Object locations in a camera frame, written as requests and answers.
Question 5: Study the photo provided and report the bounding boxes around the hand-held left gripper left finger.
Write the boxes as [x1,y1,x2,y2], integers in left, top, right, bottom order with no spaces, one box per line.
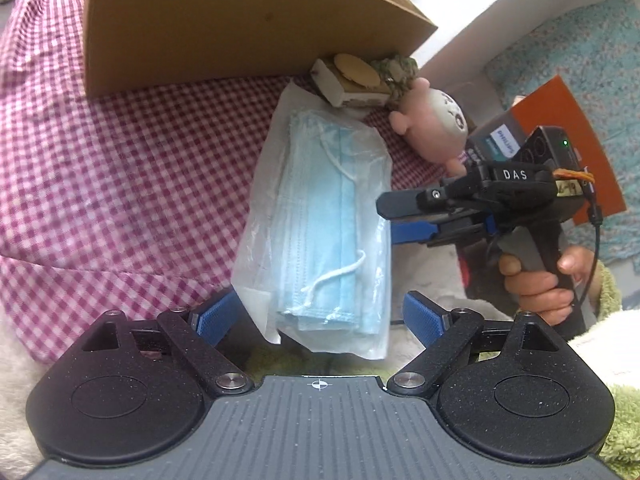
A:
[80,287,254,395]

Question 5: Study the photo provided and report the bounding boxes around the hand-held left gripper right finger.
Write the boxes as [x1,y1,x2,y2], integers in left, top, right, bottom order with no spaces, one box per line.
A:
[387,290,568,395]

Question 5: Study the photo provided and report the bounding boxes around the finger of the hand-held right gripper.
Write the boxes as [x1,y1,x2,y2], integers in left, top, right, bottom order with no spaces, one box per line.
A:
[376,189,437,223]
[390,220,437,246]

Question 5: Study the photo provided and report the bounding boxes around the pink plush toy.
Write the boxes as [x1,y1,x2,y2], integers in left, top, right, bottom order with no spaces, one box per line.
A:
[389,77,471,176]

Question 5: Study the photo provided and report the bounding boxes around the blue face masks pack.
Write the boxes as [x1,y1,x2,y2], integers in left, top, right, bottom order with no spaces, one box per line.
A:
[231,82,393,361]

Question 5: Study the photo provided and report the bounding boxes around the brown snack packet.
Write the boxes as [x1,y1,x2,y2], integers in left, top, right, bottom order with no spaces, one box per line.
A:
[310,57,393,108]

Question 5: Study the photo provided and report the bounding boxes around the green floral scrunchie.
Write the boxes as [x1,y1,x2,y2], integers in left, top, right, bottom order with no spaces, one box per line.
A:
[372,55,420,106]

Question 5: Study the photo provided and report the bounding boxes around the round beige puff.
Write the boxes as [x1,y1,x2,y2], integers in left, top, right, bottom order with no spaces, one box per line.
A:
[334,53,381,86]

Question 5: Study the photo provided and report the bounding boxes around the cardboard box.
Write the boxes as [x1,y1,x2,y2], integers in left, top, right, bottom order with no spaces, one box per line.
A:
[82,0,438,98]

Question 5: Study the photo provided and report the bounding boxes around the person's right hand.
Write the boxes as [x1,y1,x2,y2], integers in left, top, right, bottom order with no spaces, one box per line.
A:
[499,248,599,329]

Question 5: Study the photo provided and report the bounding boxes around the white fluffy cloth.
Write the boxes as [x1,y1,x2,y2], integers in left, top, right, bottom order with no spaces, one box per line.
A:
[0,245,516,480]

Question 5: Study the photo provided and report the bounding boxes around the grey box with label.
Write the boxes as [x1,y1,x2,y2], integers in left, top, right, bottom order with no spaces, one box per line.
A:
[470,110,528,161]

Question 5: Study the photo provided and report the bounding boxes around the orange book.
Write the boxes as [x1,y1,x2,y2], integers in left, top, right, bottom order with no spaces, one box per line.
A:
[510,76,628,226]

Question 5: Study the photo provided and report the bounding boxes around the pink checked cloth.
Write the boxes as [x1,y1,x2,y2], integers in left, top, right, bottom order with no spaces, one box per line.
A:
[0,0,476,366]

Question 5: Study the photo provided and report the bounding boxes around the teal floral bedding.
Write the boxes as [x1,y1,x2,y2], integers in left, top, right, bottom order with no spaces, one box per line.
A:
[482,0,640,261]

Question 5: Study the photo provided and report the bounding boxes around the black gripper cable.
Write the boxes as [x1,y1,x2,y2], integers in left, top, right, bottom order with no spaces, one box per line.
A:
[580,192,603,311]

